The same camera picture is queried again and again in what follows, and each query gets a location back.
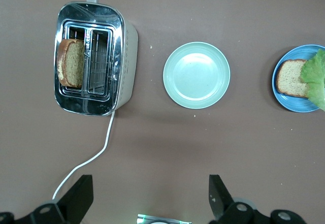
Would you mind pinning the beige chrome two-slot toaster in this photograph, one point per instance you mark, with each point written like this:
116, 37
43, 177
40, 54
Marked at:
127, 64

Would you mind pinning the light green plate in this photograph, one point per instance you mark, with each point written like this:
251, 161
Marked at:
196, 75

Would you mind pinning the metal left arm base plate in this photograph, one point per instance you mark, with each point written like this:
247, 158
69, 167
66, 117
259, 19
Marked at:
144, 219

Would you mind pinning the blue plate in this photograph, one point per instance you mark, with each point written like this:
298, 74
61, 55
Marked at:
292, 104

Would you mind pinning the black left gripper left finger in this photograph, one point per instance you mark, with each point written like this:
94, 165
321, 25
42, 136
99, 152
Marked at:
76, 198

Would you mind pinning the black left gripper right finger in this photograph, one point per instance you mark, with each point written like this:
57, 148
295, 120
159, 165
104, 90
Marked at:
221, 201

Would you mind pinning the green lettuce leaf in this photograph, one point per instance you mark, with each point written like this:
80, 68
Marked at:
316, 76

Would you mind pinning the brown bread slice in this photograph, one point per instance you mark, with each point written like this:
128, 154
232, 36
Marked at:
73, 64
289, 79

